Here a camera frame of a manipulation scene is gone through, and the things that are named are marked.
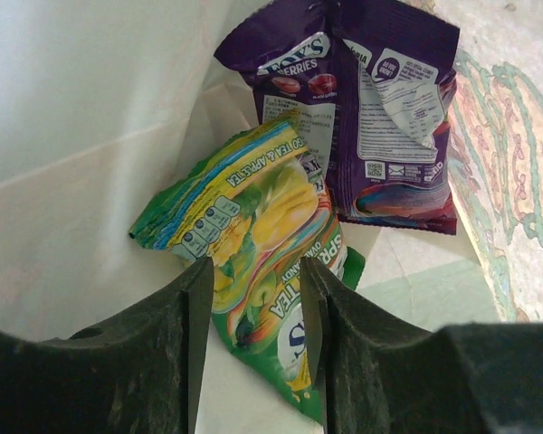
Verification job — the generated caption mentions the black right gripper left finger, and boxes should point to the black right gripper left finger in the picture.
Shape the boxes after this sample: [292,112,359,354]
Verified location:
[0,258,214,433]

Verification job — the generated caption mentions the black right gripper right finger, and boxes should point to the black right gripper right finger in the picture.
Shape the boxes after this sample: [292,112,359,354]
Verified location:
[300,258,543,433]

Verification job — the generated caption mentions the green mango apple tea packet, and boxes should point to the green mango apple tea packet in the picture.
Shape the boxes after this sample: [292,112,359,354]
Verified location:
[129,109,366,421]

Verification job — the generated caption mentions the green illustrated paper bag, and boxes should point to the green illustrated paper bag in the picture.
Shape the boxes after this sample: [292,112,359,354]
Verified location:
[0,0,543,434]

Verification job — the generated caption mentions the dark purple snack packet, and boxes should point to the dark purple snack packet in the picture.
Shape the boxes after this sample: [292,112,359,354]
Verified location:
[215,1,460,235]

